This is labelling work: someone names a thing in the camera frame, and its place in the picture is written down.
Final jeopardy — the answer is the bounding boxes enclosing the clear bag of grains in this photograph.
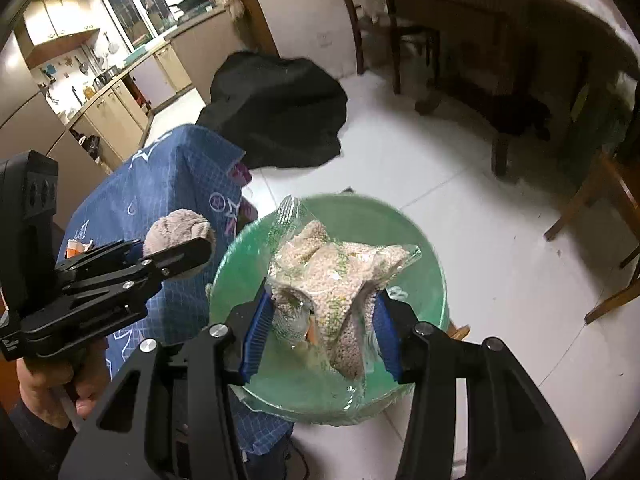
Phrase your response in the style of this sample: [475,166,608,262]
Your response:
[266,193,421,394]

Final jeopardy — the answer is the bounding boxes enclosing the orange white paper box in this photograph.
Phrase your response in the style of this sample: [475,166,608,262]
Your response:
[65,240,94,259]

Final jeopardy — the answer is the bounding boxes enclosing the beige kitchen cabinets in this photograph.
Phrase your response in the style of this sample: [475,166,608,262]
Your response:
[68,9,244,169]

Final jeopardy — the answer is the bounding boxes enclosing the kitchen window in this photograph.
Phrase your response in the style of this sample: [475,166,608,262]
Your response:
[103,0,177,51]

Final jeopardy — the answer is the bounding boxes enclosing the person's left hand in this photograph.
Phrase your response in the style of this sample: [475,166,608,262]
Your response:
[16,339,110,429]

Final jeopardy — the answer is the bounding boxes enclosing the grey refrigerator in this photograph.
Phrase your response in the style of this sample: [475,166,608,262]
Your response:
[1,35,117,235]

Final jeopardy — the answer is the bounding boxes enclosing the blue star-pattern tablecloth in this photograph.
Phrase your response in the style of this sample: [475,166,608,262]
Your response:
[55,122,296,456]

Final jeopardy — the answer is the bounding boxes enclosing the black bag on floor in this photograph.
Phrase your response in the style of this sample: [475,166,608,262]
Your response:
[196,51,348,169]

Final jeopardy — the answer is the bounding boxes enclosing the wooden dining table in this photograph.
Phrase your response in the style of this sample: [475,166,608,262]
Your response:
[344,0,640,179]

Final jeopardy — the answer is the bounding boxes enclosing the wooden chair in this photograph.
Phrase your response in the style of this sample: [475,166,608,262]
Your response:
[344,0,442,94]

